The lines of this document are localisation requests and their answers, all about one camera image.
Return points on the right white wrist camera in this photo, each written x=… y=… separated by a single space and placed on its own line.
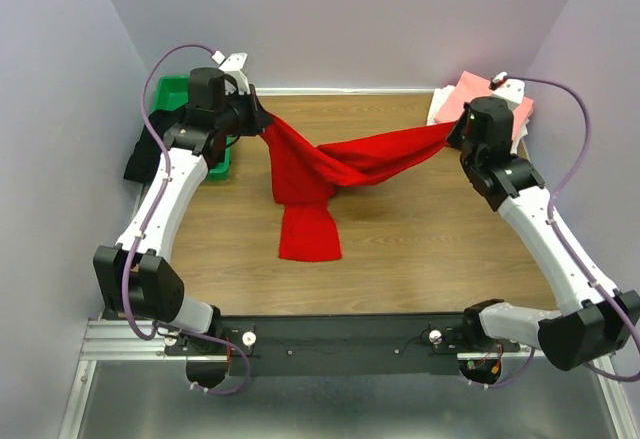
x=507 y=89

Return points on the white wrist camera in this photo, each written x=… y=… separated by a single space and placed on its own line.
x=232 y=67
x=507 y=89

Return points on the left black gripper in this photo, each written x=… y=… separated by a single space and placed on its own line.
x=254 y=112

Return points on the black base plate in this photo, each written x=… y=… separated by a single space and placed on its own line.
x=365 y=344

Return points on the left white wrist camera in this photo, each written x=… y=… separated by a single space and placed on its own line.
x=232 y=67

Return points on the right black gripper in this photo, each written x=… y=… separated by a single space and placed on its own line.
x=461 y=126

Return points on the white folded t shirt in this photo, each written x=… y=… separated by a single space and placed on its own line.
x=440 y=96

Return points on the black t shirt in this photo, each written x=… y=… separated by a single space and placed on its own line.
x=144 y=160

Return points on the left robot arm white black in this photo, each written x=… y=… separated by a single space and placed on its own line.
x=135 y=276

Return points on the red t shirt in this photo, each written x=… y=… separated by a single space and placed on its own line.
x=305 y=177

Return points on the green plastic bin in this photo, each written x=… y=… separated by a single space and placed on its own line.
x=170 y=94

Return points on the aluminium frame rail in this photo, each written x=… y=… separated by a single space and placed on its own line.
x=113 y=340

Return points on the pink folded t shirt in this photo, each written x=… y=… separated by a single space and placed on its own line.
x=469 y=87

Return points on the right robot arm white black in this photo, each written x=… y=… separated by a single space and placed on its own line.
x=593 y=317

